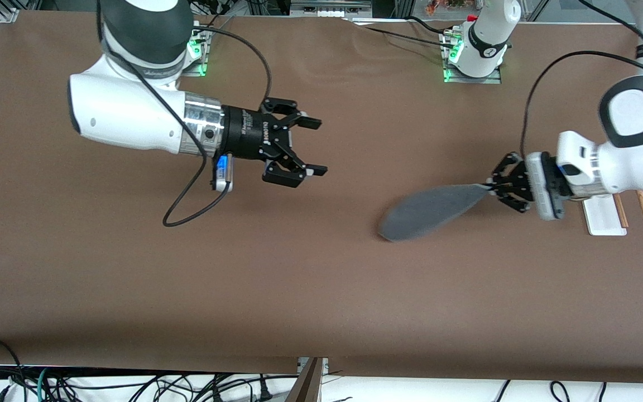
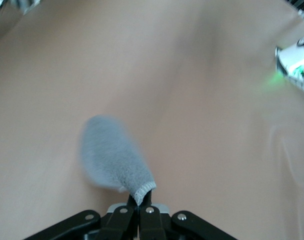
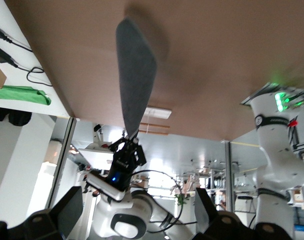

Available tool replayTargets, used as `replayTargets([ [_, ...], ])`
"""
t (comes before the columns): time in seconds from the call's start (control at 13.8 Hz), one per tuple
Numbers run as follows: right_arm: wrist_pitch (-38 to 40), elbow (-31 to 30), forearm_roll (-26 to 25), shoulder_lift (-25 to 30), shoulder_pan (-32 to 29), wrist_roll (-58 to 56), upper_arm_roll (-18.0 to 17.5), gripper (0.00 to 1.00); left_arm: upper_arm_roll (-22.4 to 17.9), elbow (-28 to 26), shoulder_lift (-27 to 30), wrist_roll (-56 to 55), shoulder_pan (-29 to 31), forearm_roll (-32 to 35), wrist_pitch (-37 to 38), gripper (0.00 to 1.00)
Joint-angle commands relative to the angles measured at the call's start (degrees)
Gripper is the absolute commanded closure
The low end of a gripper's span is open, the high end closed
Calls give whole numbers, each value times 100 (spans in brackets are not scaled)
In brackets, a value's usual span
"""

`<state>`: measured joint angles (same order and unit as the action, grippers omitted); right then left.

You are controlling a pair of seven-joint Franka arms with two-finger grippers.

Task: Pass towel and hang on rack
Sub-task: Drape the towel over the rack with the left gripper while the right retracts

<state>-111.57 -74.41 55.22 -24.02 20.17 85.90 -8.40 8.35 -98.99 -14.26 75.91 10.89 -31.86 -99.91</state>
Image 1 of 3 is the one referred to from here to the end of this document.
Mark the grey microfibre towel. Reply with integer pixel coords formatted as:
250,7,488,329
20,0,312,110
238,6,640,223
378,183,493,243

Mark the white rectangular tray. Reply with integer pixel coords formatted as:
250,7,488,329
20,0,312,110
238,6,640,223
582,190,643,237

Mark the white power strip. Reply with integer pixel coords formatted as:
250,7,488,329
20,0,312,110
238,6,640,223
290,0,373,18

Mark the orange red clutter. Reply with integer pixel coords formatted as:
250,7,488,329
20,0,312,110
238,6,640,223
425,0,481,16

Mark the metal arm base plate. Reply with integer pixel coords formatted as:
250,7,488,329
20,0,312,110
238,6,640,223
179,25,212,78
443,31,502,85

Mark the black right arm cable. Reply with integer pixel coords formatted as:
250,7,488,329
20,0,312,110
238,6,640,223
97,0,273,228

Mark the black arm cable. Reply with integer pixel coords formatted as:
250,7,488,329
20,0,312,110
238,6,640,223
521,0,643,161
97,0,273,228

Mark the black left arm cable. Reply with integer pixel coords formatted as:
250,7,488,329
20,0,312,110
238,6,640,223
521,0,643,161

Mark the thin black table cable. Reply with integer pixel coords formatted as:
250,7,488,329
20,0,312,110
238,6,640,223
362,27,457,49

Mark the thick black table cable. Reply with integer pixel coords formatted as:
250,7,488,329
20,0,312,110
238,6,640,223
405,16,456,35

